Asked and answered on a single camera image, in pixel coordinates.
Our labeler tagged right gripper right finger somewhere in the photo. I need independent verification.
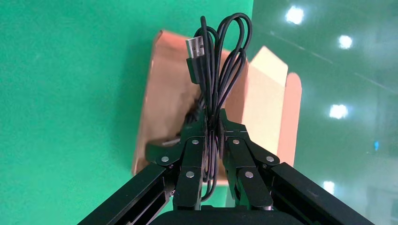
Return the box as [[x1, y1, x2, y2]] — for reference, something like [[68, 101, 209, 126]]
[[217, 108, 375, 225]]

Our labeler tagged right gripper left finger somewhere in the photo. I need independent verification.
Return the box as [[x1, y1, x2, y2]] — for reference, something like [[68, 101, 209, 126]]
[[77, 108, 208, 225]]

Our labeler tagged black USB cable bundle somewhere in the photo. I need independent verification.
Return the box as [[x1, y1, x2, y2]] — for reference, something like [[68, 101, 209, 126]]
[[178, 12, 253, 203]]

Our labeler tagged open brown cardboard box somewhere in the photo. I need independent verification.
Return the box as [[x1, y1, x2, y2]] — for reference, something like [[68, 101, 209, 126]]
[[131, 29, 303, 187]]

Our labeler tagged green table cloth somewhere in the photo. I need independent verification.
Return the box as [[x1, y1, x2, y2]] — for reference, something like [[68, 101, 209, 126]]
[[0, 0, 254, 225]]

